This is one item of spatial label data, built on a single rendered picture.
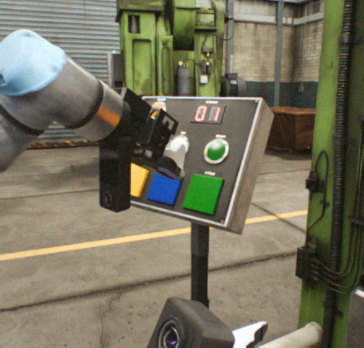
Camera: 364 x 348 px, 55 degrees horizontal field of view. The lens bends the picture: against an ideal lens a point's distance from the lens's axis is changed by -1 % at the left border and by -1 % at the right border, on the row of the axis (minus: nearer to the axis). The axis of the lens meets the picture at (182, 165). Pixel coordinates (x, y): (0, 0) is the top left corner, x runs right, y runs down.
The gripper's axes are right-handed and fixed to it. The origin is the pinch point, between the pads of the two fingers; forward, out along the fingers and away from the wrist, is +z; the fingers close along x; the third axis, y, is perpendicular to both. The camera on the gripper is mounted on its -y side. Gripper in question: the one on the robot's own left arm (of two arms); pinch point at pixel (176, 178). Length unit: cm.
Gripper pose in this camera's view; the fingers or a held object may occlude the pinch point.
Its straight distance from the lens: 64.2
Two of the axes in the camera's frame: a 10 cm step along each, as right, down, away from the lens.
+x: -8.0, -1.2, 5.9
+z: 5.2, 3.5, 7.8
